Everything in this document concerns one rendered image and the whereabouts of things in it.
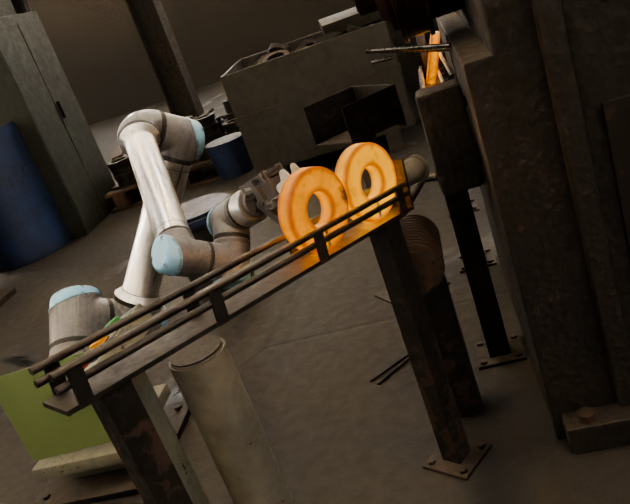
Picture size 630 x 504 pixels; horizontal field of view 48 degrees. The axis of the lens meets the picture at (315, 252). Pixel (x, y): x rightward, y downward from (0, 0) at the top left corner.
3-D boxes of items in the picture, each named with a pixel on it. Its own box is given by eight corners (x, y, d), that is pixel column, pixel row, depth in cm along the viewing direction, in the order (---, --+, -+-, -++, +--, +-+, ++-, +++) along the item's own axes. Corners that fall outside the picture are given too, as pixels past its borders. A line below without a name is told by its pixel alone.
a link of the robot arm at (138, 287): (94, 334, 226) (149, 105, 210) (146, 337, 236) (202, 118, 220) (107, 356, 214) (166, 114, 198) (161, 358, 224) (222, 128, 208)
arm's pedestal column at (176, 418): (31, 515, 201) (18, 494, 198) (88, 427, 238) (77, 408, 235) (156, 490, 192) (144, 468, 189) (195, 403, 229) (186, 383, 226)
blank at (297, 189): (337, 156, 131) (324, 157, 134) (280, 181, 121) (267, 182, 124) (357, 234, 136) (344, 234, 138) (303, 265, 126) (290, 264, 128)
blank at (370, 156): (387, 133, 142) (374, 134, 144) (338, 155, 131) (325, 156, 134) (404, 206, 146) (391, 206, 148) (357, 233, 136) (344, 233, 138)
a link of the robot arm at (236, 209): (242, 233, 168) (269, 215, 174) (252, 227, 164) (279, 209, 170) (221, 201, 167) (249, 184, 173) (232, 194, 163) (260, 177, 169)
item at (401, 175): (414, 208, 145) (403, 158, 142) (413, 209, 145) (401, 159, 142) (386, 209, 151) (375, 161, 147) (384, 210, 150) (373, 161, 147)
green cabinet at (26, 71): (32, 251, 502) (-76, 43, 449) (73, 216, 566) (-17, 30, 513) (91, 233, 491) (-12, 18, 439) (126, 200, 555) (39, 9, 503)
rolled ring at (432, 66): (425, 89, 269) (434, 89, 269) (428, 74, 251) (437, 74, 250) (429, 41, 270) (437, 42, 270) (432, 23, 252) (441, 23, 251)
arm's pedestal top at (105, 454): (37, 481, 201) (30, 470, 200) (83, 413, 230) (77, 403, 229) (136, 460, 194) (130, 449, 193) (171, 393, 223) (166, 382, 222)
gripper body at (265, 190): (259, 173, 154) (232, 191, 163) (280, 207, 155) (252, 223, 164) (282, 160, 159) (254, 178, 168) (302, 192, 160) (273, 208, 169)
